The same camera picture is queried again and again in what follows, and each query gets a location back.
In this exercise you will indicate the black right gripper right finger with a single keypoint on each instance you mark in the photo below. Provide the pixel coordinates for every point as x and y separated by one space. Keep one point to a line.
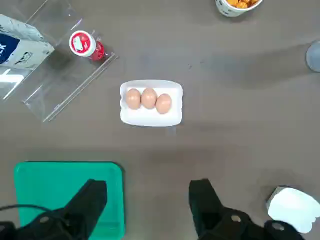
207 215

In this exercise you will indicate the blue and white milk carton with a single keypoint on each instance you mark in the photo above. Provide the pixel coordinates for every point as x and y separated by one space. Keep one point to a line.
22 42

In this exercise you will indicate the white cup of orange snacks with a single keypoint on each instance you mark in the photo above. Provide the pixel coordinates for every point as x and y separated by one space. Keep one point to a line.
235 6

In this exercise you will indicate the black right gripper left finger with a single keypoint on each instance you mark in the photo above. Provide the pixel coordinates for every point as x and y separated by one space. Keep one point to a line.
85 207

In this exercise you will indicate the green plastic tray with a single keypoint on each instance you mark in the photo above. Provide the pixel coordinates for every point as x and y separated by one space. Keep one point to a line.
50 180

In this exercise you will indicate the white egg box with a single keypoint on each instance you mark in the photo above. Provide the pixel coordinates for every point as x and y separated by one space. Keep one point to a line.
150 117

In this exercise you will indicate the clear drinking glass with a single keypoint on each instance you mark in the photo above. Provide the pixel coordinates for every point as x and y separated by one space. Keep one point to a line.
314 56

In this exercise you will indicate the clear acrylic stepped shelf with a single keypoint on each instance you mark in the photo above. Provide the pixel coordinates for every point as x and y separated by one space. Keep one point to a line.
67 80

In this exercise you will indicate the brown egg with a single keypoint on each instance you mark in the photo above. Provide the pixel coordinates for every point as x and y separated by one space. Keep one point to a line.
133 99
149 98
163 103

